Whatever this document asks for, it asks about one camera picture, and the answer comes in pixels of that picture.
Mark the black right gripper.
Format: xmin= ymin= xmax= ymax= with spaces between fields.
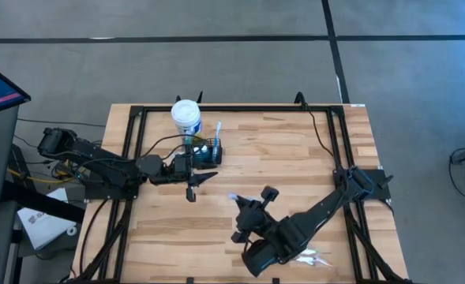
xmin=231 ymin=185 xmax=280 ymax=245

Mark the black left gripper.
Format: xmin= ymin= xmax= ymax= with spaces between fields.
xmin=163 ymin=153 xmax=219 ymax=204

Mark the black wire caddy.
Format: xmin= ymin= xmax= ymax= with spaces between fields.
xmin=188 ymin=136 xmax=223 ymax=166

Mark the white blue wipes canister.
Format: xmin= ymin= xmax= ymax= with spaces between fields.
xmin=170 ymin=99 xmax=204 ymax=137

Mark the black bench beam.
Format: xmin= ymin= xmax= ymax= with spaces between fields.
xmin=1 ymin=179 xmax=86 ymax=225

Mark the white printed booklet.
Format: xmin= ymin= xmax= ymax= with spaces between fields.
xmin=17 ymin=188 xmax=79 ymax=251

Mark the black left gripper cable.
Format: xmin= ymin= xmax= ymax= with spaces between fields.
xmin=140 ymin=133 xmax=198 ymax=159

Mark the black aluminium table frame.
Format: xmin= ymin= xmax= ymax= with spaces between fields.
xmin=72 ymin=103 xmax=414 ymax=284

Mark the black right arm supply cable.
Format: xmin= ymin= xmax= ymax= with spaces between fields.
xmin=302 ymin=101 xmax=336 ymax=159

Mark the black cable clamp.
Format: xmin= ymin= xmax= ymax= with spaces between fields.
xmin=294 ymin=91 xmax=309 ymax=110

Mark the black left base cable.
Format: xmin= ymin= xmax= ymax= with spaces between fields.
xmin=78 ymin=199 xmax=111 ymax=279

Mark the thin black floor cable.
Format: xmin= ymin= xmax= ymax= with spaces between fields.
xmin=17 ymin=117 xmax=107 ymax=129

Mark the yellow cable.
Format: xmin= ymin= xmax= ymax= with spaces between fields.
xmin=6 ymin=142 xmax=95 ymax=185

